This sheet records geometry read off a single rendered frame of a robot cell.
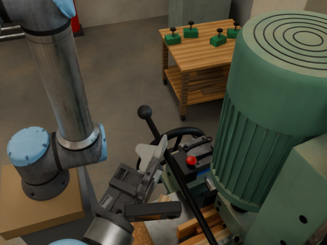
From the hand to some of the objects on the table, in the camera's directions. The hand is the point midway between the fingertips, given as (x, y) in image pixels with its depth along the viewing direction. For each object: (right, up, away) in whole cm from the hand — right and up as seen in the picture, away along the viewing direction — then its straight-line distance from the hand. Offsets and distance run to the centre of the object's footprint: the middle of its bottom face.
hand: (166, 151), depth 67 cm
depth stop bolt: (+16, -26, +4) cm, 30 cm away
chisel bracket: (+18, -20, +5) cm, 27 cm away
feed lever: (+9, -24, -9) cm, 27 cm away
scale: (+19, -20, +4) cm, 28 cm away
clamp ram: (+13, -15, +16) cm, 26 cm away
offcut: (0, -17, +15) cm, 22 cm away
